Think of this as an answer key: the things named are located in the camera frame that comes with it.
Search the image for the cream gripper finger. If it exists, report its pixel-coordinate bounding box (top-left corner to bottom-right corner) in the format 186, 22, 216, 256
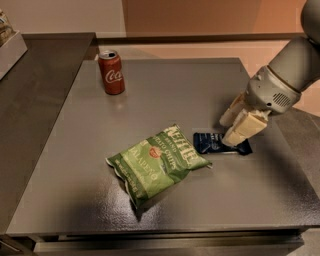
221, 109, 268, 146
219, 93, 248, 127

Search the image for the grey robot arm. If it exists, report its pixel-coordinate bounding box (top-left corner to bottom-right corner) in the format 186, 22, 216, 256
219, 0, 320, 146

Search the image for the dark side counter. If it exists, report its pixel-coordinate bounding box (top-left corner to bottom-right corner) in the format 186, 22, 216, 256
0, 32, 97, 235

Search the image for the white box with snacks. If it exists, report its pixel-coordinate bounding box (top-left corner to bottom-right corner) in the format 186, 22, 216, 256
0, 9, 28, 80

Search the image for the dark blue RXBAR wrapper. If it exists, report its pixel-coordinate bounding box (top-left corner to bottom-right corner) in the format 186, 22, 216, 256
193, 133, 252, 156

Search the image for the red Coca-Cola can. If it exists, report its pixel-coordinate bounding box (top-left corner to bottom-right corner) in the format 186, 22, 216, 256
98, 50, 125, 95

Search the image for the green jalapeno chip bag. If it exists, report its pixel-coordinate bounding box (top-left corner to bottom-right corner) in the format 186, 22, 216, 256
106, 124, 211, 208

